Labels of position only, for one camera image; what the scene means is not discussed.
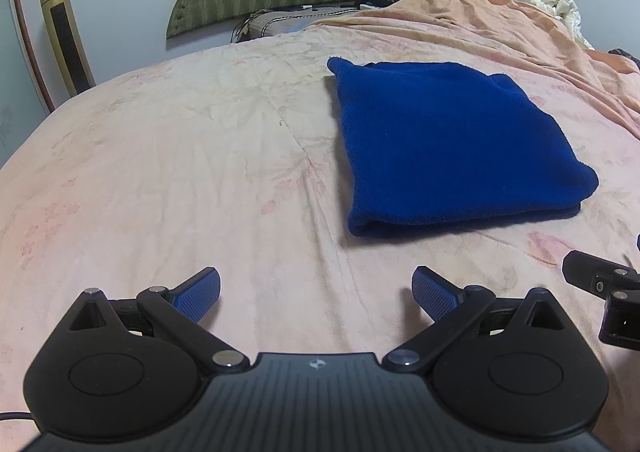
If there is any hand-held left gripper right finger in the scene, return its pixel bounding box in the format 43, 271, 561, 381
382, 266, 571, 375

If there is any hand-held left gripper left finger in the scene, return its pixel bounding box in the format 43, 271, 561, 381
67, 266, 251, 375

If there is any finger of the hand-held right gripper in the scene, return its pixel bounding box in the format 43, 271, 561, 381
598, 288, 640, 349
562, 250, 640, 294

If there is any blue beaded sweater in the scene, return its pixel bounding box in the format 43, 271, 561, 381
327, 56, 600, 238

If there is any dark patterned cloth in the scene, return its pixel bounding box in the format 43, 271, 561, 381
607, 48, 640, 71

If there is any orange blanket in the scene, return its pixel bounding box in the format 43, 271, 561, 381
310, 0, 640, 139

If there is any cream crumpled cloth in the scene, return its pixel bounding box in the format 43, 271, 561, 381
527, 0, 596, 51

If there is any brown patterned pillow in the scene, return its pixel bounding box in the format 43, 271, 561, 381
231, 7, 361, 44

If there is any gold tower air conditioner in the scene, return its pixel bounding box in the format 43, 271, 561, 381
37, 0, 97, 97

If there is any black cable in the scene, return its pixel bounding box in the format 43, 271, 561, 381
0, 410, 42, 426

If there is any brown wooden door frame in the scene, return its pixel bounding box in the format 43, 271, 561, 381
4, 0, 55, 113

